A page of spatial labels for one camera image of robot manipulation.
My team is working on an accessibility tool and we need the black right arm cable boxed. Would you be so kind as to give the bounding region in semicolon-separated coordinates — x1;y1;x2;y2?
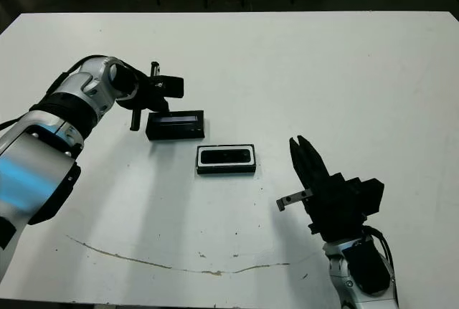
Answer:
364;225;397;282

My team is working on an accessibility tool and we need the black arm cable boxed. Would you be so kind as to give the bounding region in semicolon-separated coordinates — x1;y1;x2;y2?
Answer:
0;57;89;131
364;225;397;282

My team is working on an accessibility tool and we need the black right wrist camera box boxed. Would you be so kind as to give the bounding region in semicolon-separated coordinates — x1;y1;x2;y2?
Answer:
352;176;386;221

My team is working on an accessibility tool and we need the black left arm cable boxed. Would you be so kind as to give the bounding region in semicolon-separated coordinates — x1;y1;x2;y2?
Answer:
0;57;89;131

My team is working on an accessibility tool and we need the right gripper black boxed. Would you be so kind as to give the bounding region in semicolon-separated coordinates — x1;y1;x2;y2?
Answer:
275;136;367;244

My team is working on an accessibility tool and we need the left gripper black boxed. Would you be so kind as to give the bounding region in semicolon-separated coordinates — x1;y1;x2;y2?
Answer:
128;60;173;132

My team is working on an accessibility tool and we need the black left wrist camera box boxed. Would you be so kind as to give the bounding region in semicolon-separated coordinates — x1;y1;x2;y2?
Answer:
153;75;186;100

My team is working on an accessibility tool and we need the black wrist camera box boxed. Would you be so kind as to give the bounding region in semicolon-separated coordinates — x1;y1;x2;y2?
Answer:
153;75;186;100
352;176;386;221

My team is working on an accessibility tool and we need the black box lid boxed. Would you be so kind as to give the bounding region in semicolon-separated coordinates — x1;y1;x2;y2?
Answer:
144;109;207;143

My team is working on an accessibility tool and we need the black box base white insert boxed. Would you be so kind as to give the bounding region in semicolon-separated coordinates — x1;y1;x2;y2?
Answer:
194;142;257;178

